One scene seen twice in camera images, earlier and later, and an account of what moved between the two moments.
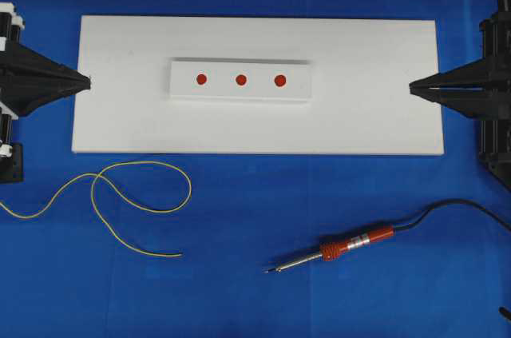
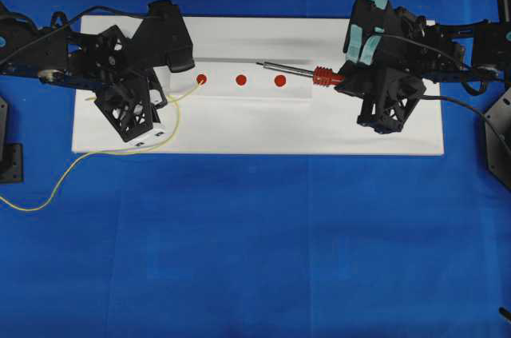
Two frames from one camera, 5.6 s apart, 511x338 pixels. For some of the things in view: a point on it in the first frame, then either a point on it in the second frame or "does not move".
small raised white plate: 288,81 does not move
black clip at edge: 504,310 does not move
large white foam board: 221,85 does not move
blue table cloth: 176,245 does not move
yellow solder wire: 120,192 to 179,100
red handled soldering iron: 333,250 to 322,77
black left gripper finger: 21,66 to 112,49
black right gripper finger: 479,102 to 390,100
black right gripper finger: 485,73 to 371,22
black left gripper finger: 24,100 to 128,106
